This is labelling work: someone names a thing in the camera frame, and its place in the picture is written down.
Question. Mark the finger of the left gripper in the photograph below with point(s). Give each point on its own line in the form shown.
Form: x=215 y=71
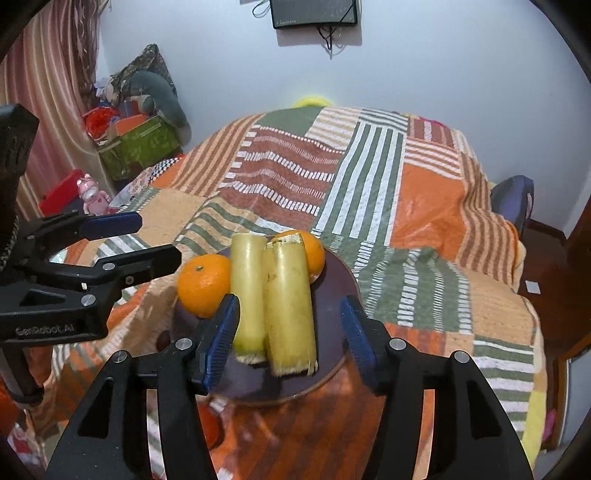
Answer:
x=122 y=271
x=59 y=231

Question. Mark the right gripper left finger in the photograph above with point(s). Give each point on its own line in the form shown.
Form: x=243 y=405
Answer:
x=107 y=437

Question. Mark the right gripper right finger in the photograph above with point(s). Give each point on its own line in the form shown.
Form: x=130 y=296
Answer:
x=473 y=437

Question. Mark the large orange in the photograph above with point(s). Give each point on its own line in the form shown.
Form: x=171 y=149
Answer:
x=314 y=250
x=202 y=283

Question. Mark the yellow sugarcane piece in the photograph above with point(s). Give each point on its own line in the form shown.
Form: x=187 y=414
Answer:
x=246 y=282
x=288 y=316

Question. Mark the red box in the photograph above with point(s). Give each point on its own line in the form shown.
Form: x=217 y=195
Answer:
x=62 y=195

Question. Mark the dark red jujube upper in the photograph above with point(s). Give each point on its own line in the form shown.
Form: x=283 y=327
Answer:
x=162 y=341

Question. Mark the pink toy figure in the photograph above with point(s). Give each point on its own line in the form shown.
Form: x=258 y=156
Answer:
x=95 y=200

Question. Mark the green storage box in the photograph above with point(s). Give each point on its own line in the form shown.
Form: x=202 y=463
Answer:
x=141 y=147

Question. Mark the striped pink curtain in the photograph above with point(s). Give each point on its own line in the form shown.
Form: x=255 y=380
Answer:
x=50 y=69

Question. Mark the grey plush toy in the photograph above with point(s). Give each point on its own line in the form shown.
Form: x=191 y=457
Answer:
x=154 y=95

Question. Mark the patchwork striped bed cover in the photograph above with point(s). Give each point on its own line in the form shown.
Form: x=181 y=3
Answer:
x=403 y=202

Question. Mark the yellow round cushion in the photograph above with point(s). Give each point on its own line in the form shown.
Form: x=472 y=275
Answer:
x=312 y=101

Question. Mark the small black wall monitor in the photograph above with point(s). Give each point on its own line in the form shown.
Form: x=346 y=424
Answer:
x=300 y=13

